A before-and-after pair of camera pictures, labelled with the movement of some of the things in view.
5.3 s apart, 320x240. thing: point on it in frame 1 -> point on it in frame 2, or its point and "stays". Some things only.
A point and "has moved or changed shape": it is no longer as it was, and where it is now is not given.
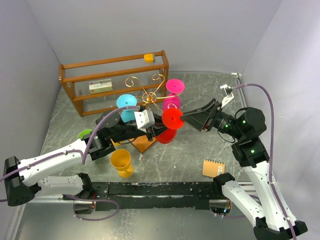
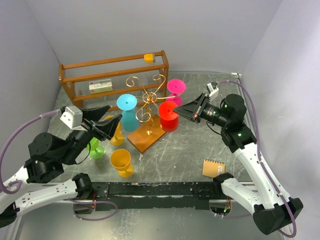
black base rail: [143, 195] stays
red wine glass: [171, 121] has moved or changed shape
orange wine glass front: [120, 160] stays
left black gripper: [150, 131] -> [89, 126]
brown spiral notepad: [213, 168] stays
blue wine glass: [127, 100] stays
